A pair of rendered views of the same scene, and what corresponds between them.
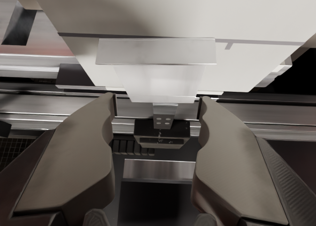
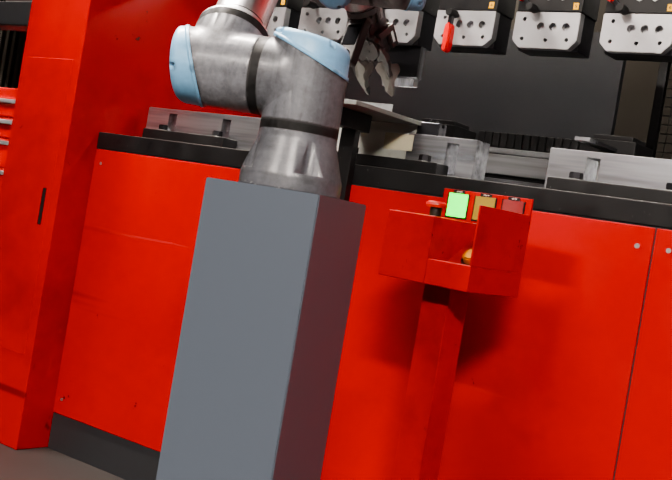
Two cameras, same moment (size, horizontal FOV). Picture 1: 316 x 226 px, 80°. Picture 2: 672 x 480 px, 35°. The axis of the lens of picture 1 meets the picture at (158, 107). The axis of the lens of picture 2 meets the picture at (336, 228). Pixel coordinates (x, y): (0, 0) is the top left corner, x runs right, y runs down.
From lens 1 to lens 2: 2.34 m
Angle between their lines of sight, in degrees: 40
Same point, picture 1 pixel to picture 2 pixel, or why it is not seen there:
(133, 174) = (413, 80)
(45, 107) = (543, 165)
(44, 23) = (439, 157)
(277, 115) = not seen: hidden behind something
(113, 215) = (556, 70)
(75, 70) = (431, 131)
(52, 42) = (435, 144)
